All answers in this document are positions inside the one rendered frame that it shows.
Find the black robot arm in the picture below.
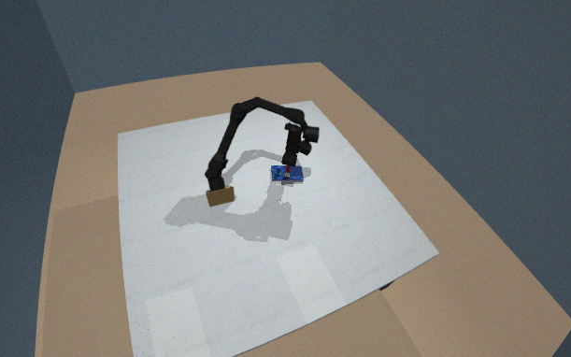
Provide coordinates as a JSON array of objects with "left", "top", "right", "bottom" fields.
[{"left": 205, "top": 96, "right": 320, "bottom": 192}]

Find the blue circuit board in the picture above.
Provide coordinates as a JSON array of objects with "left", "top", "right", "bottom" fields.
[{"left": 271, "top": 165, "right": 304, "bottom": 182}]

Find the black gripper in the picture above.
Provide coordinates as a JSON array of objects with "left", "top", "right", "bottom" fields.
[{"left": 281, "top": 138, "right": 300, "bottom": 166}]

